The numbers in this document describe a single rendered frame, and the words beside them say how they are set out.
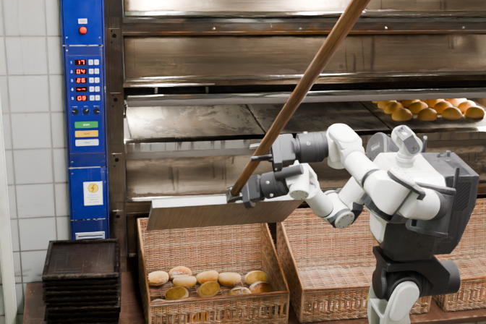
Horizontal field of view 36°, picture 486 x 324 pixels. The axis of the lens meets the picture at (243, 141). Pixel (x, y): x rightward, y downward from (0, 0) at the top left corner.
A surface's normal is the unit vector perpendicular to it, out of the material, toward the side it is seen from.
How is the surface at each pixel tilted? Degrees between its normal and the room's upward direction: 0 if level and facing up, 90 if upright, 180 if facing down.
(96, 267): 0
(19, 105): 90
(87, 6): 90
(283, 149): 50
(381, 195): 75
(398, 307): 90
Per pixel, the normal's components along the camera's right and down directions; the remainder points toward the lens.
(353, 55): 0.21, 0.01
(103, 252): 0.04, -0.93
